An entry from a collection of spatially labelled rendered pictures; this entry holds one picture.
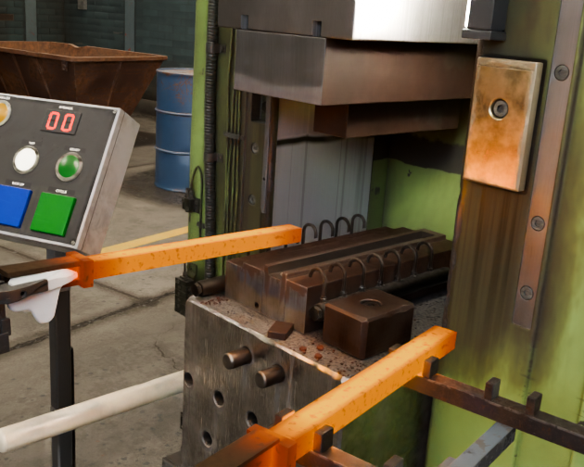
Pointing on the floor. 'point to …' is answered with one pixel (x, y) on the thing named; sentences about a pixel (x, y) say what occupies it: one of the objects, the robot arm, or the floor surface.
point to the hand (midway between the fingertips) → (62, 268)
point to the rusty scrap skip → (68, 72)
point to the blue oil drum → (173, 128)
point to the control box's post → (60, 370)
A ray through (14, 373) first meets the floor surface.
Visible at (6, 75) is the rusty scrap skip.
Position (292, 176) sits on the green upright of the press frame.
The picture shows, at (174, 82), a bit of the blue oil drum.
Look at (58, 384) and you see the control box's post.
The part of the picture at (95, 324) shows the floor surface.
